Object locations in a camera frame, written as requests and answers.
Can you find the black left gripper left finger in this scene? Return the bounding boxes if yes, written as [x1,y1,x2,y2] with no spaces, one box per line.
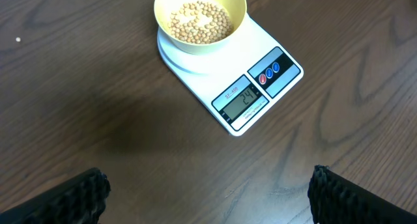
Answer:
[1,168,111,224]

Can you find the soybeans in bowl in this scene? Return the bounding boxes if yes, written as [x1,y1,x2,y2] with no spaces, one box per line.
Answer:
[166,1,234,45]

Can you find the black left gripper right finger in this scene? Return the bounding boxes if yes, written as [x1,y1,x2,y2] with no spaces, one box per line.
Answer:
[308,165,416,224]

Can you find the white digital kitchen scale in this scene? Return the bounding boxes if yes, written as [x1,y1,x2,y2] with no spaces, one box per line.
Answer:
[157,15,304,136]

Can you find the pale yellow bowl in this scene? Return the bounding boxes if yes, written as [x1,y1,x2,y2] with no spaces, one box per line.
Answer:
[154,0,247,55]

